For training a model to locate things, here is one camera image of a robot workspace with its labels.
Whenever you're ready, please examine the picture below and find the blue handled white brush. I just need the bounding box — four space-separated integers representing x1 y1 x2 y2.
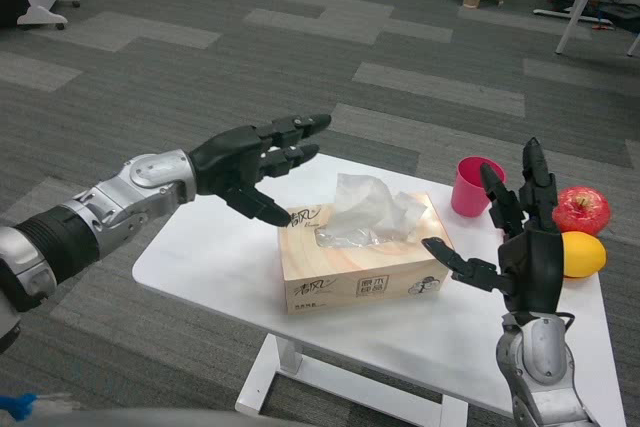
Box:
0 393 81 423

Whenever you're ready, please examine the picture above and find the pink plastic cup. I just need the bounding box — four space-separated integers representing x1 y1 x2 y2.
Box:
450 156 507 218

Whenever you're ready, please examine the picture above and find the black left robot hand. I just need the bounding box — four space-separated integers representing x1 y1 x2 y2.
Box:
188 113 333 227

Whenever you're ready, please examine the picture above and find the red apple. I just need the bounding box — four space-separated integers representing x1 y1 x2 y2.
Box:
552 185 613 237

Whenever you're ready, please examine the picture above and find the wood-print tissue box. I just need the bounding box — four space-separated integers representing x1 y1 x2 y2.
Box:
277 172 456 316

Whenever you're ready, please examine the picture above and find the flat black bag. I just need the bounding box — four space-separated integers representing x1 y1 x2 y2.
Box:
598 1 640 33

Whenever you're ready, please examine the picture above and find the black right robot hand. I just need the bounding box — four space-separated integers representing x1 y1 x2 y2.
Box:
422 136 566 316

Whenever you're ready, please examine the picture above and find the white table base frame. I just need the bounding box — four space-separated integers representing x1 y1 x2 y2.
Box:
234 332 469 427

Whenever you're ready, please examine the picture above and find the white desk foot bar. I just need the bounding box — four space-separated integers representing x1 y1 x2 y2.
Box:
533 7 615 29

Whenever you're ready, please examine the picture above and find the yellow lemon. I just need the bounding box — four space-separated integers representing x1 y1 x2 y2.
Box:
562 230 608 279

